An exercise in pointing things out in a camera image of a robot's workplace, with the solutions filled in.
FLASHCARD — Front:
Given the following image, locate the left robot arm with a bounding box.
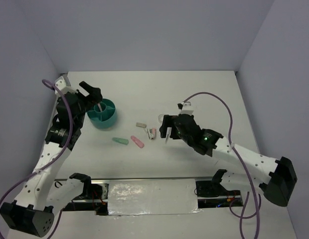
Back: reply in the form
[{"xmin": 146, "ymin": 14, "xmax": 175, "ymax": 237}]
[{"xmin": 0, "ymin": 79, "xmax": 103, "ymax": 238}]

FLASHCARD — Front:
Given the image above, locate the grey eraser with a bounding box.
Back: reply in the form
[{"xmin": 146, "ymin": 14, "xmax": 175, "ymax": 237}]
[{"xmin": 136, "ymin": 122, "xmax": 147, "ymax": 128}]

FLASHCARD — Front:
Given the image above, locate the pink highlighter cap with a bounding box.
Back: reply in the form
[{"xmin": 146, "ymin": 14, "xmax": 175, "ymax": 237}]
[{"xmin": 131, "ymin": 135, "xmax": 145, "ymax": 148}]

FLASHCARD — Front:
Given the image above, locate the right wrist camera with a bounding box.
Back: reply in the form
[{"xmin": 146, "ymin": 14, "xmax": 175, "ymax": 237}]
[{"xmin": 177, "ymin": 102, "xmax": 194, "ymax": 116}]

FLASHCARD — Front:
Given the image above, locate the pink white mini stapler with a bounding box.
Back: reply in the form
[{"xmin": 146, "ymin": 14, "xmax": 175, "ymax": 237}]
[{"xmin": 145, "ymin": 128, "xmax": 156, "ymax": 140}]

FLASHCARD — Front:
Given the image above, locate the silver foil base cover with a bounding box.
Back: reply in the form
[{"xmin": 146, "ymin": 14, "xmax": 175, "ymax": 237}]
[{"xmin": 108, "ymin": 179, "xmax": 198, "ymax": 216}]

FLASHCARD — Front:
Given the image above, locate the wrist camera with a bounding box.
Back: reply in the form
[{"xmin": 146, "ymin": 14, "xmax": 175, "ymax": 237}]
[
  {"xmin": 177, "ymin": 102, "xmax": 194, "ymax": 116},
  {"xmin": 54, "ymin": 76, "xmax": 71, "ymax": 95}
]

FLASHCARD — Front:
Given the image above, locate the clear tape roll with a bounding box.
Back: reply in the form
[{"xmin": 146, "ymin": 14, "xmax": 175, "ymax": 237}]
[{"xmin": 158, "ymin": 114, "xmax": 164, "ymax": 123}]

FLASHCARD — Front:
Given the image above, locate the teal round divided container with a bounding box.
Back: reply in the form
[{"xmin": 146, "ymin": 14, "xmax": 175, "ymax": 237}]
[{"xmin": 87, "ymin": 98, "xmax": 117, "ymax": 129}]

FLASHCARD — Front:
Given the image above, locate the green highlighter cap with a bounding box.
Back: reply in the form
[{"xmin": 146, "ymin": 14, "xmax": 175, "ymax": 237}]
[{"xmin": 112, "ymin": 137, "xmax": 129, "ymax": 145}]

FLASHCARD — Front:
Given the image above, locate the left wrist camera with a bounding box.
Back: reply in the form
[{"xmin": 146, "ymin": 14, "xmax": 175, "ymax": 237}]
[{"xmin": 54, "ymin": 76, "xmax": 71, "ymax": 95}]

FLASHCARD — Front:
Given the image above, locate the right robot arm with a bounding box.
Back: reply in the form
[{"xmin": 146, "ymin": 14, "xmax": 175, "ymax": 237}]
[{"xmin": 159, "ymin": 114, "xmax": 298, "ymax": 207}]

